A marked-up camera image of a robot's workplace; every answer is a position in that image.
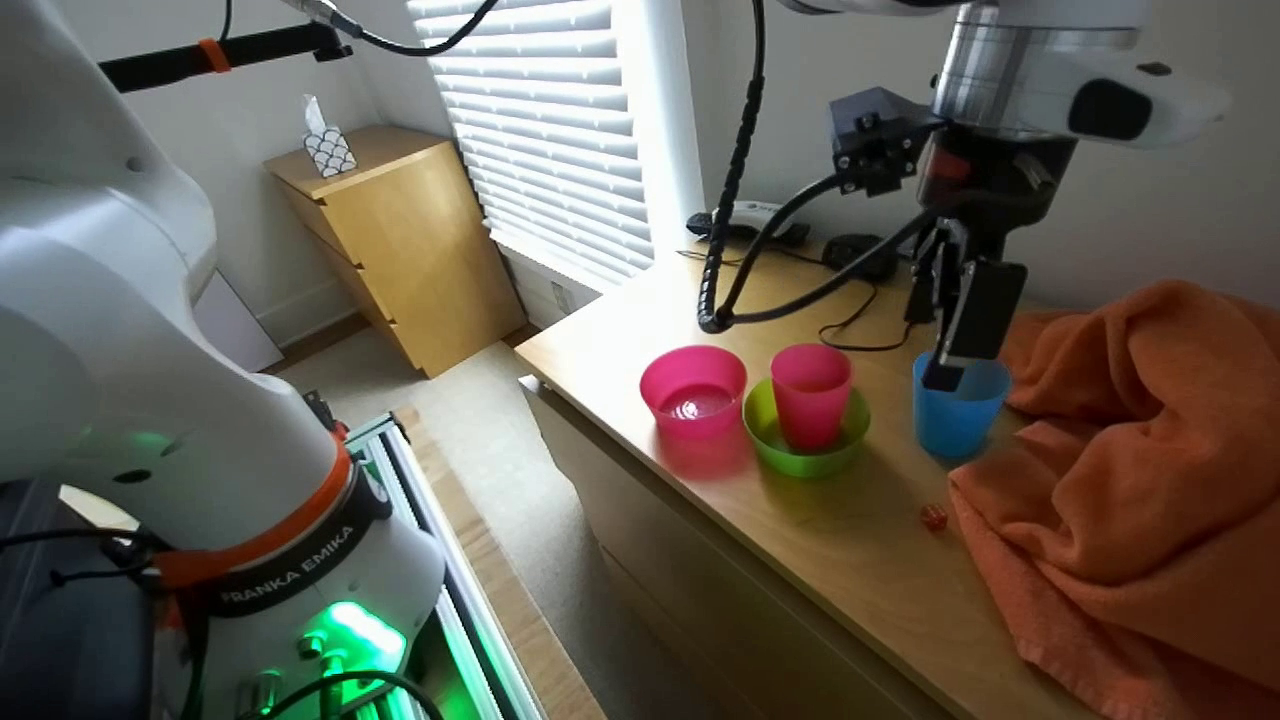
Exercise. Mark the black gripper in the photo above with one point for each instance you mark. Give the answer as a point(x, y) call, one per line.
point(1000, 180)

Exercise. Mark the blue plastic cup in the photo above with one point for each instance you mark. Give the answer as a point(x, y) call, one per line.
point(959, 421)

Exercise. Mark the pink plastic cup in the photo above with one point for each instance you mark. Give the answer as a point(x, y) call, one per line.
point(811, 393)

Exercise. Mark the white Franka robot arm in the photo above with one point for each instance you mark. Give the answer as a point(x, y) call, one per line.
point(106, 332)

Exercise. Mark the green plastic bowl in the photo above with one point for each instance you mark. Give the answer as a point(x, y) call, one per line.
point(806, 460)

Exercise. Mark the pink plastic bowl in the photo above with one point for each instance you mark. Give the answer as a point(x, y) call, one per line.
point(693, 405)

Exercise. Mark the black round power adapter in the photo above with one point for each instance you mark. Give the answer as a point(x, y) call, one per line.
point(861, 259)

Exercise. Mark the white plug adapter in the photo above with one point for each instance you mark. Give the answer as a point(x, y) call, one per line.
point(756, 208)

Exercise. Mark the small red scrap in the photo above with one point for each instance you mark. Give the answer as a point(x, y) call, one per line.
point(932, 519)

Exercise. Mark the orange towel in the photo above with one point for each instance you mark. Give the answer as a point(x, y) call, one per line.
point(1144, 507)

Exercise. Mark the light wooden desk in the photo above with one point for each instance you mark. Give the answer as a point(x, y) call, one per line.
point(802, 563)

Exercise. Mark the white window blind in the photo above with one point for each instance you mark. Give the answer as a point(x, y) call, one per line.
point(544, 133)

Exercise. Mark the light wooden cabinet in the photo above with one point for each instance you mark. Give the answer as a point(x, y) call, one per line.
point(400, 253)

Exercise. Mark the patterned tissue box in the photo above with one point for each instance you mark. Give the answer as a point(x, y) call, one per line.
point(330, 148)

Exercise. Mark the black pole with orange tape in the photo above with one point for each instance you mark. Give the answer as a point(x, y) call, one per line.
point(241, 54)

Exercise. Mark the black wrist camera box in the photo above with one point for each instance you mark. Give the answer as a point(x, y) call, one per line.
point(877, 143)

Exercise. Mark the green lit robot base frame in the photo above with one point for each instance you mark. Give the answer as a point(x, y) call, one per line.
point(424, 601)

